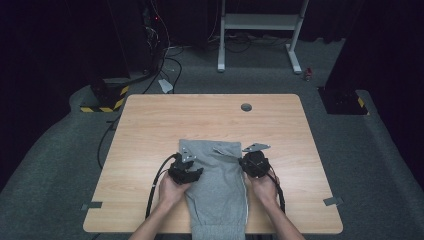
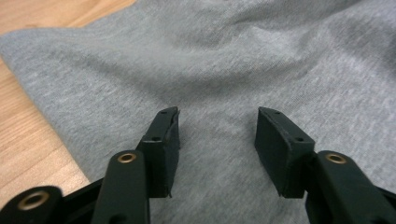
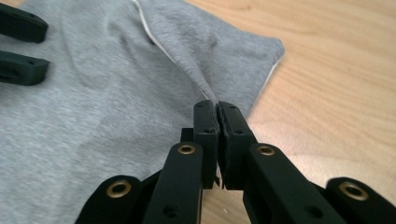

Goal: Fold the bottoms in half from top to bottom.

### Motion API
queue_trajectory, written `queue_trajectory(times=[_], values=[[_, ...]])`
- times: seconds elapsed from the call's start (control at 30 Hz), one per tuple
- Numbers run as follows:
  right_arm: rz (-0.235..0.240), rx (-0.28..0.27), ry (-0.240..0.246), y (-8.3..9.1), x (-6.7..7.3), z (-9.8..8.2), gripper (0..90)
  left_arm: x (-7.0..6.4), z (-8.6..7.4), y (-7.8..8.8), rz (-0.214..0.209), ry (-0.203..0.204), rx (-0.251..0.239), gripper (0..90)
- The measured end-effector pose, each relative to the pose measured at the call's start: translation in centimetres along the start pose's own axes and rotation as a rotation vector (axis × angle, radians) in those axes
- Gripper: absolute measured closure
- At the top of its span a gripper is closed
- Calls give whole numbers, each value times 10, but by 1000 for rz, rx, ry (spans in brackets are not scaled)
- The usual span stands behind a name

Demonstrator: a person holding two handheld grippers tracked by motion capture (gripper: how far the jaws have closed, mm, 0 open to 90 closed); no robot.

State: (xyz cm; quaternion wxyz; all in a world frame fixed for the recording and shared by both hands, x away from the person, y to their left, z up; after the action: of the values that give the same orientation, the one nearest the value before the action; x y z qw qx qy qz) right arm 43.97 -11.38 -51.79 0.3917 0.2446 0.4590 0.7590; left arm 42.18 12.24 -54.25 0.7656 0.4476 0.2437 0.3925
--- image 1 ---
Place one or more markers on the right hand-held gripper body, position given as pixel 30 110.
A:
pixel 256 163

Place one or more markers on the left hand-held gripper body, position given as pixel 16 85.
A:
pixel 181 170

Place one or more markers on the grey shorts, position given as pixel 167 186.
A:
pixel 218 186

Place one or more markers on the person's left hand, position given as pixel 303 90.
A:
pixel 171 193

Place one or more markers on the person's right hand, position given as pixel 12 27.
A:
pixel 265 190

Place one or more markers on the grey tape strip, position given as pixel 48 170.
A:
pixel 92 205
pixel 332 201

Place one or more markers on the grey paper scrap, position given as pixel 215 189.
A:
pixel 165 85

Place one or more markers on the black base with yellow stripes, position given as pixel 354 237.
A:
pixel 343 101
pixel 106 96

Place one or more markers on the white metal stand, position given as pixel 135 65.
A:
pixel 260 21

